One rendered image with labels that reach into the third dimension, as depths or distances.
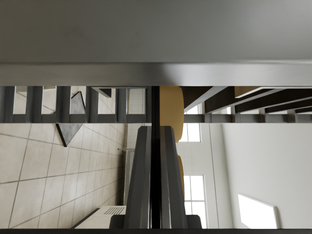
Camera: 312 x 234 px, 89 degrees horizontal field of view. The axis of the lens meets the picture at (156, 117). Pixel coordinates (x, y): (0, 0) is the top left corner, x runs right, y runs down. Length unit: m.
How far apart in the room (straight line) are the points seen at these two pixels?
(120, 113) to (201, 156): 4.57
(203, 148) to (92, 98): 4.63
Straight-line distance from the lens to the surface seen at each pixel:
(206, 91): 0.20
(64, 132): 1.93
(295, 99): 0.36
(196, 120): 0.52
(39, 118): 0.62
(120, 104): 0.52
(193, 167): 4.93
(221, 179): 5.17
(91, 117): 0.54
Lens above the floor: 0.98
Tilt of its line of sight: level
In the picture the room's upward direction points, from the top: 90 degrees clockwise
